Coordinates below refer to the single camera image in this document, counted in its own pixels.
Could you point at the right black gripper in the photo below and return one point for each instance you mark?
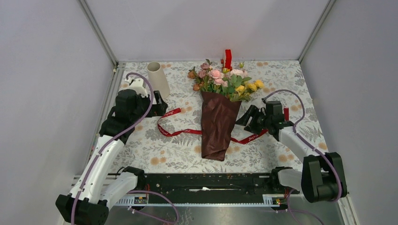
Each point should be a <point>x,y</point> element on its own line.
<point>243,120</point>

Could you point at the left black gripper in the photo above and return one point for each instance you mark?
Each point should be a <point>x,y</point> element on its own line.
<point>158,109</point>

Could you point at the red printed ribbon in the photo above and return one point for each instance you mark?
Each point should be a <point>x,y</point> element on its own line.
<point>166,133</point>

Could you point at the brown flower bouquet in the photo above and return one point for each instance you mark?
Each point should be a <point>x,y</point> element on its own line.
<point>222,91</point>

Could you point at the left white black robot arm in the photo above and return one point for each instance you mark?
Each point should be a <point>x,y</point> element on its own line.
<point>88,203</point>

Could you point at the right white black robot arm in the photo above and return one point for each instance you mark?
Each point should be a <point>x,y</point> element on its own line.
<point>322,175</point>

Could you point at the beige ceramic vase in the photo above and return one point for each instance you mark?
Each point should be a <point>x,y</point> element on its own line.
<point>158,79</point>

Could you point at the red yellow toy block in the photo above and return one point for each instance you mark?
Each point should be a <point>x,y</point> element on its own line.
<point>226,61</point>

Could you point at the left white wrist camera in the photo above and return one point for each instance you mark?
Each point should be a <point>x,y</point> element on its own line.
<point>138,85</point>

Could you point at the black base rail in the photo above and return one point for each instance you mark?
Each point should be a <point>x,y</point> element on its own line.
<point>197,189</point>

